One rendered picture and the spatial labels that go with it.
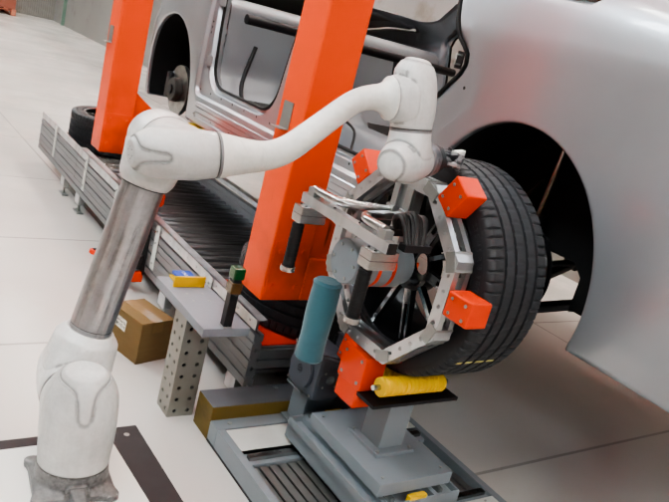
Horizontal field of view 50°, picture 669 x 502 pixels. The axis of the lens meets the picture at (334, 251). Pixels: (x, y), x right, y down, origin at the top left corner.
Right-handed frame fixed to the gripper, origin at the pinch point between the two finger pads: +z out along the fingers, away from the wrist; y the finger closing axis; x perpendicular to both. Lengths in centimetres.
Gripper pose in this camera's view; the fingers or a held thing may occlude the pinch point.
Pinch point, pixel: (457, 155)
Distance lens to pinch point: 205.5
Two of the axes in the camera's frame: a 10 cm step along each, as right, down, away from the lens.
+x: 2.9, -8.9, -3.5
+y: 8.0, 4.3, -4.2
